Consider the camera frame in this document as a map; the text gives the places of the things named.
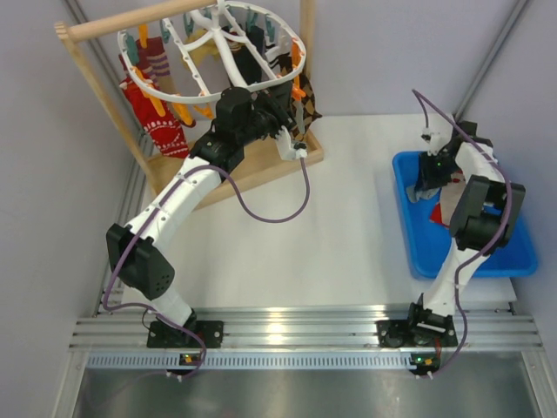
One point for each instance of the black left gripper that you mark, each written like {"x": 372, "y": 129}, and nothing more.
{"x": 280, "y": 116}

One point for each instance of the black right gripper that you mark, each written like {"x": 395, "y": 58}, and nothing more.
{"x": 427, "y": 178}

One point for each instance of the grey sock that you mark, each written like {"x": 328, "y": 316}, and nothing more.
{"x": 298, "y": 132}
{"x": 415, "y": 195}

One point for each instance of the brown argyle sock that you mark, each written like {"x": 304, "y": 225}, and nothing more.
{"x": 309, "y": 101}

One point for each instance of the white round clip hanger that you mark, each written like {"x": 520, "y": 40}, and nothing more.
{"x": 229, "y": 20}

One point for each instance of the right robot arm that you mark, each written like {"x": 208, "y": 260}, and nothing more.
{"x": 482, "y": 221}

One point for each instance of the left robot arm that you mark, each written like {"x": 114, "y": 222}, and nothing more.
{"x": 136, "y": 249}

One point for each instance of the black sock on hanger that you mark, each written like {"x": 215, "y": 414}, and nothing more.
{"x": 248, "y": 66}

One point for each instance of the yellow sock on hanger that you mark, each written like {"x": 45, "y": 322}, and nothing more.
{"x": 207, "y": 49}

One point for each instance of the red beige sock in bin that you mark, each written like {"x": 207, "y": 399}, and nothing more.
{"x": 449, "y": 198}

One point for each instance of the wooden rack base tray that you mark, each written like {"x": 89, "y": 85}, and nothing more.
{"x": 261, "y": 165}

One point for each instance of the white black striped sock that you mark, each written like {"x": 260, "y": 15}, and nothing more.
{"x": 277, "y": 54}

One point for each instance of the blue plastic bin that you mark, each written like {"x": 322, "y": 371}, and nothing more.
{"x": 428, "y": 243}

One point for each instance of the red white patterned sock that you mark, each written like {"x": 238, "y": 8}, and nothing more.
{"x": 165, "y": 131}

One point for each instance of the purple striped tan sock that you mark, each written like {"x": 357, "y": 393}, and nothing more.
{"x": 158, "y": 64}

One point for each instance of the wooden hanging rod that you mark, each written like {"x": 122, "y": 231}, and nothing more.
{"x": 107, "y": 25}

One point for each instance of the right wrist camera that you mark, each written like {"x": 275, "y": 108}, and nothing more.
{"x": 435, "y": 141}

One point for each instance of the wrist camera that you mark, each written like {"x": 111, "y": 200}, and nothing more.
{"x": 288, "y": 149}
{"x": 435, "y": 141}

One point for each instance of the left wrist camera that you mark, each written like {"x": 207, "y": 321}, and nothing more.
{"x": 288, "y": 149}

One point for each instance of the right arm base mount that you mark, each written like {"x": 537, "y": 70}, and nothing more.
{"x": 400, "y": 333}

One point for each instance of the aluminium frame rail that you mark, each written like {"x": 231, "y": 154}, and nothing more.
{"x": 283, "y": 338}

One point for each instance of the wooden rack upright post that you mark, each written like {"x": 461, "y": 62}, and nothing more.
{"x": 103, "y": 96}

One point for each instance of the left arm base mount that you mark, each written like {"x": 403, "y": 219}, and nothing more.
{"x": 210, "y": 332}

